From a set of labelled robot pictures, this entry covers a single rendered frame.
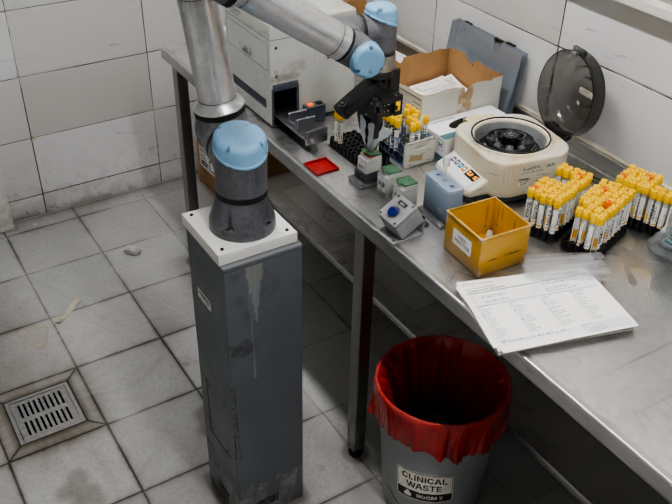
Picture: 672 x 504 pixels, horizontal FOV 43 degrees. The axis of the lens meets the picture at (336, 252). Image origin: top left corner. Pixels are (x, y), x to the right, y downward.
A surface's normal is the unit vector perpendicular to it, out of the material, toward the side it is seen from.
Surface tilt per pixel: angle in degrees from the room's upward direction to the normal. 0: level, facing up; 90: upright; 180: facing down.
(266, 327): 90
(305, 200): 0
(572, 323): 1
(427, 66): 88
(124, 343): 0
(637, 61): 90
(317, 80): 90
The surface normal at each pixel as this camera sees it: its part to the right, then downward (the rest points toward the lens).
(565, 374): 0.02, -0.82
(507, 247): 0.47, 0.51
